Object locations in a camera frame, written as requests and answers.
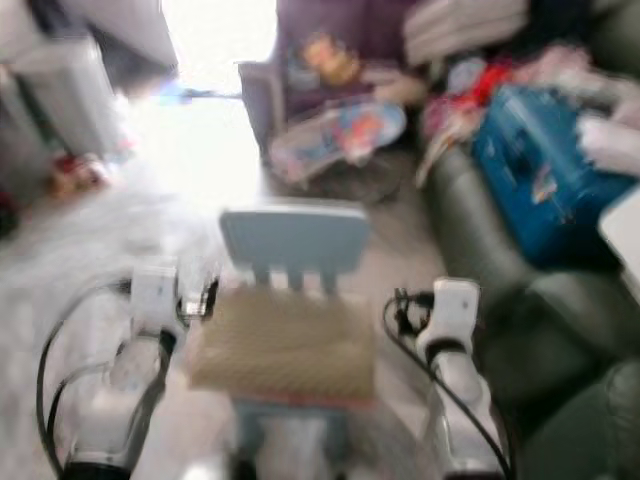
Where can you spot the yellow plush toy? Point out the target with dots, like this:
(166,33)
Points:
(328,58)

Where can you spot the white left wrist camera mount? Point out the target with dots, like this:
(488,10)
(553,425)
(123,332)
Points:
(155,300)

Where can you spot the purple armchair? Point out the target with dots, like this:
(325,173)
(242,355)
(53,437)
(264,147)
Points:
(360,30)

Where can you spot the light blue child chair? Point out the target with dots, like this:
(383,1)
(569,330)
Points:
(295,240)

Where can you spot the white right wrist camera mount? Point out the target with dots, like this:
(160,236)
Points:
(450,312)

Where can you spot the white cloth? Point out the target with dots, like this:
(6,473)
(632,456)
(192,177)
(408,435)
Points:
(610,145)

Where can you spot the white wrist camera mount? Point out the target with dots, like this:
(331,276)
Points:
(450,312)
(155,300)

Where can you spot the beige pillow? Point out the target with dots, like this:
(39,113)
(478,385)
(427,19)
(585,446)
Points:
(285,345)

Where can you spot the grey box appliance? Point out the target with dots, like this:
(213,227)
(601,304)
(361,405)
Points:
(70,100)

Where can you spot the green leather sofa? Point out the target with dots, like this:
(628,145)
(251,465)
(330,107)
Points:
(470,220)

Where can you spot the blue hard case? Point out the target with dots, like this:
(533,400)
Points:
(540,170)

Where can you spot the red cloth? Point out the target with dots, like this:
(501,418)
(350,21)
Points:
(488,82)

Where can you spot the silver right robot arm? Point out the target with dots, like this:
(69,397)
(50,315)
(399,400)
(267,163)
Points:
(465,410)

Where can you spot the small brown floor toy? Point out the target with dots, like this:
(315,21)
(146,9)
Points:
(75,175)

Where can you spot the white flat board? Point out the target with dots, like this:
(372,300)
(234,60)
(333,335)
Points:
(622,230)

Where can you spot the colourful baby bouncer seat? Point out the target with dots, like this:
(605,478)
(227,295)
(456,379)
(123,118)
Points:
(345,135)

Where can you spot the white cushion stack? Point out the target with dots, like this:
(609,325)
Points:
(465,28)

